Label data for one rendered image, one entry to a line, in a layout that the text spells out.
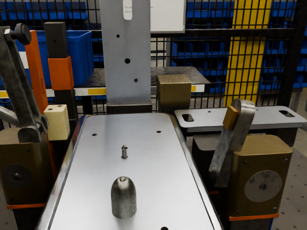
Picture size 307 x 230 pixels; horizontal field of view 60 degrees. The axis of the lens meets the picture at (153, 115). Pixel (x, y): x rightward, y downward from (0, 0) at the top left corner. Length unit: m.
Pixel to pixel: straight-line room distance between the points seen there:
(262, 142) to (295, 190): 0.54
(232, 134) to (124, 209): 0.18
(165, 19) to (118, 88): 0.35
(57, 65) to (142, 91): 0.22
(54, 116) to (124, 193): 0.24
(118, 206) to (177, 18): 0.73
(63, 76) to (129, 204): 0.46
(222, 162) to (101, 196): 0.18
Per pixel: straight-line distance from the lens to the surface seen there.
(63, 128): 0.52
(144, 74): 0.68
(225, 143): 0.41
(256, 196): 0.46
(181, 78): 0.71
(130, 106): 0.69
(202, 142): 0.56
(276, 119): 0.66
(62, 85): 0.73
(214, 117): 0.63
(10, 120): 0.46
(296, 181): 1.02
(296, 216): 0.88
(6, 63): 0.42
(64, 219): 0.37
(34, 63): 0.52
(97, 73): 0.89
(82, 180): 0.42
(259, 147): 0.43
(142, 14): 0.66
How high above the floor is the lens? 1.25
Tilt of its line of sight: 23 degrees down
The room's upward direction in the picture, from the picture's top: straight up
